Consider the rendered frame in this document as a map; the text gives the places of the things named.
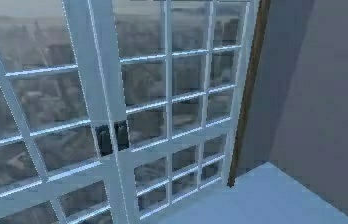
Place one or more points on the white glazed double door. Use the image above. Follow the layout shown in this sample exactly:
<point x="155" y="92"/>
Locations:
<point x="108" y="83"/>

